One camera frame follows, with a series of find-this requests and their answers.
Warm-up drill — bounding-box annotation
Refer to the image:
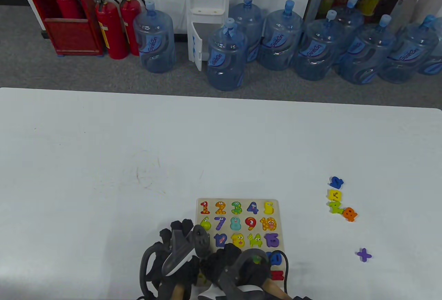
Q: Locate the cluster of math blocks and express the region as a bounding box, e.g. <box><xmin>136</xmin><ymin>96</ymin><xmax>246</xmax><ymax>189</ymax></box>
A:
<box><xmin>327</xmin><ymin>176</ymin><xmax>358</xmax><ymax>223</ymax></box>

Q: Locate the red fire extinguisher cabinet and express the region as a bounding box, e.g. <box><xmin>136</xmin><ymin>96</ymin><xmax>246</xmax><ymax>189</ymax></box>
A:
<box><xmin>20</xmin><ymin>0</ymin><xmax>104</xmax><ymax>57</ymax></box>

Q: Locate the person's left forearm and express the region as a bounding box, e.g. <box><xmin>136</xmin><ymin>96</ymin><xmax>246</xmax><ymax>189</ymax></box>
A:
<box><xmin>171</xmin><ymin>284</ymin><xmax>188</xmax><ymax>300</ymax></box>

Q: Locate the person's right hand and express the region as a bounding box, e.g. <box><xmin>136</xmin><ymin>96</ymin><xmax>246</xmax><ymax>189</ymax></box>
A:
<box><xmin>201</xmin><ymin>244</ymin><xmax>271</xmax><ymax>288</ymax></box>

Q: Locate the wooden math block puzzle board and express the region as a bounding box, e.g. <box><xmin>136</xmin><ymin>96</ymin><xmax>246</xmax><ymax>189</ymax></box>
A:
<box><xmin>196</xmin><ymin>199</ymin><xmax>289</xmax><ymax>288</ymax></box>

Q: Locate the black glove cable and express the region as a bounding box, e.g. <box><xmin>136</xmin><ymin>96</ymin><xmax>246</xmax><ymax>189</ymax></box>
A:
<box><xmin>272</xmin><ymin>250</ymin><xmax>311</xmax><ymax>300</ymax></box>

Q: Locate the person's left hand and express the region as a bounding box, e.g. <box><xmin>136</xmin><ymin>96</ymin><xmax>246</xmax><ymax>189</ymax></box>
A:
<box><xmin>152</xmin><ymin>219</ymin><xmax>201</xmax><ymax>300</ymax></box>

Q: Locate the row of blue water jugs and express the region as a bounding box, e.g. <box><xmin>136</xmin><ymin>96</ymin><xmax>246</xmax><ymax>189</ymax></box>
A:
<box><xmin>133</xmin><ymin>0</ymin><xmax>442</xmax><ymax>92</ymax></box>

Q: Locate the dark grey tracking controller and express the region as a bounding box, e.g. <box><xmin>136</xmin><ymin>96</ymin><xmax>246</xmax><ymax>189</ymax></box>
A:
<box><xmin>199</xmin><ymin>250</ymin><xmax>270</xmax><ymax>300</ymax></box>
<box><xmin>140</xmin><ymin>225</ymin><xmax>210</xmax><ymax>295</ymax></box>

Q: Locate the red fire extinguisher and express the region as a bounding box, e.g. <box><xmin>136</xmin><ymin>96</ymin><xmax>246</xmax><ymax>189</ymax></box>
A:
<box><xmin>96</xmin><ymin>0</ymin><xmax>129</xmax><ymax>60</ymax></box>
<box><xmin>118</xmin><ymin>0</ymin><xmax>145</xmax><ymax>56</ymax></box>

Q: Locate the red extinguisher inside cabinet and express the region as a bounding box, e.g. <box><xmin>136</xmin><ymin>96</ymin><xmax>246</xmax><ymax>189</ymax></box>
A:
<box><xmin>56</xmin><ymin>0</ymin><xmax>83</xmax><ymax>20</ymax></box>

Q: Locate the person's right forearm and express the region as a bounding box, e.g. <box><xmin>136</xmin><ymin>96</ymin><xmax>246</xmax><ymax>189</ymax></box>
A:
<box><xmin>262</xmin><ymin>279</ymin><xmax>288</xmax><ymax>300</ymax></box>

